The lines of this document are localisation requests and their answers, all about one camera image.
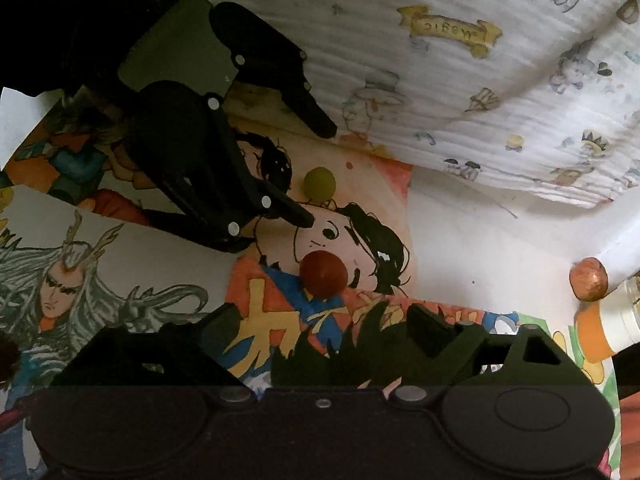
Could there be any orange and white cup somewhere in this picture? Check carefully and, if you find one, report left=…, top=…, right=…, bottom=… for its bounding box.
left=572, top=275, right=640, bottom=364

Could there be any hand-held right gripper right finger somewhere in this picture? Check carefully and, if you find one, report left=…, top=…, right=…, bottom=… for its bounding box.
left=384, top=304, right=592, bottom=404

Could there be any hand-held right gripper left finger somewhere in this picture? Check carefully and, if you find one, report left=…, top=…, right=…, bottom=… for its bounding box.
left=50, top=304, right=257, bottom=404

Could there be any silver-haired figure drawing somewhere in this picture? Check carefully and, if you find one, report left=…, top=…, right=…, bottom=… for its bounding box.
left=0, top=185, right=251, bottom=461

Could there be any colourful robot drawing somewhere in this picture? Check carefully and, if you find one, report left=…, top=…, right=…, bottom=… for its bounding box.
left=0, top=85, right=168, bottom=227

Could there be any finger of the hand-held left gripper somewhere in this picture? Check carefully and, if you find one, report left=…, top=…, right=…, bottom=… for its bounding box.
left=125, top=82, right=316, bottom=254
left=209, top=2, right=339, bottom=139

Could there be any anime boy drawing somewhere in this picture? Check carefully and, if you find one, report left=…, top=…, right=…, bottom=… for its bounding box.
left=220, top=110, right=501, bottom=391

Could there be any red cherry tomato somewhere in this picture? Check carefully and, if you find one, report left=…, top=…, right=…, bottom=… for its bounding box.
left=299, top=251, right=349, bottom=298

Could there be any green round fruit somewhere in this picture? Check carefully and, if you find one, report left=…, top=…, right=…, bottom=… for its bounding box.
left=304, top=167, right=337, bottom=200

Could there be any white printed blanket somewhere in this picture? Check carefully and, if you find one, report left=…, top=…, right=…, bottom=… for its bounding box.
left=200, top=0, right=640, bottom=211

